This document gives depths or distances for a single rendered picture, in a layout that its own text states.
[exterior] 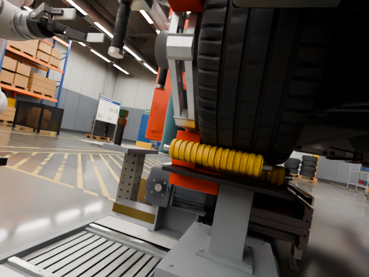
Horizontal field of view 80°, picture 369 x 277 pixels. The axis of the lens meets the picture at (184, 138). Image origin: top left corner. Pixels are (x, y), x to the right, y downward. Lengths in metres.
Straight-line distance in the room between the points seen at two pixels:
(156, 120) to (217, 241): 0.77
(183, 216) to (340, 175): 13.35
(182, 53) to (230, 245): 0.53
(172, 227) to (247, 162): 0.74
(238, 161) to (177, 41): 0.32
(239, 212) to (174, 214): 0.57
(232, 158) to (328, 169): 13.59
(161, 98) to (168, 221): 0.67
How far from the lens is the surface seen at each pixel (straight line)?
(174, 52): 0.53
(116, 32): 0.73
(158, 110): 1.27
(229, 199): 0.68
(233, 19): 0.47
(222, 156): 0.57
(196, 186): 0.69
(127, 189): 1.49
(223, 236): 0.71
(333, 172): 14.19
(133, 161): 1.48
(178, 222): 1.20
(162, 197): 1.02
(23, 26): 0.96
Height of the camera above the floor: 0.53
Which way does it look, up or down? 2 degrees up
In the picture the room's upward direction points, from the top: 11 degrees clockwise
